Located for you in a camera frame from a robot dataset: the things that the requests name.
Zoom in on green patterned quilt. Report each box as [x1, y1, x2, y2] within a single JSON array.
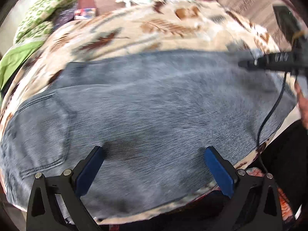
[[13, 0, 81, 44]]

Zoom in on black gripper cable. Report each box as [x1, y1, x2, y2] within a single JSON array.
[[256, 71, 288, 174]]

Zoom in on pink striped cushion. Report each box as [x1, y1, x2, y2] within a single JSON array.
[[217, 0, 296, 44]]

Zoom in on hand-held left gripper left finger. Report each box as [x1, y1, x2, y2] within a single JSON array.
[[26, 146, 104, 231]]

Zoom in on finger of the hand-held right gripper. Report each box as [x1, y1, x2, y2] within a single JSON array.
[[238, 52, 293, 72]]

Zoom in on light green cloth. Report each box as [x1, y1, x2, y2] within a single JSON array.
[[0, 40, 45, 90]]

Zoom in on person's right hand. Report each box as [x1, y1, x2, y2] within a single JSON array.
[[295, 82, 308, 129]]

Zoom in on purple plastic bag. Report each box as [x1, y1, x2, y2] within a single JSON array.
[[52, 5, 77, 29]]

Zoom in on blue-grey corduroy pants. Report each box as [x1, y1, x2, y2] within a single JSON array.
[[0, 49, 297, 219]]

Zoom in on leaf-printed cream blanket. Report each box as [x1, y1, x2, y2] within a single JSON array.
[[0, 0, 299, 224]]

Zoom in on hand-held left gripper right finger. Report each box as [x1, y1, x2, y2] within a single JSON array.
[[204, 146, 283, 231]]

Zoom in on small colourful card box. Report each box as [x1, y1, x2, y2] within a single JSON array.
[[74, 8, 97, 20]]

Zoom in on person's black clothed leg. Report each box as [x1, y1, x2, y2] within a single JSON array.
[[257, 120, 308, 210]]

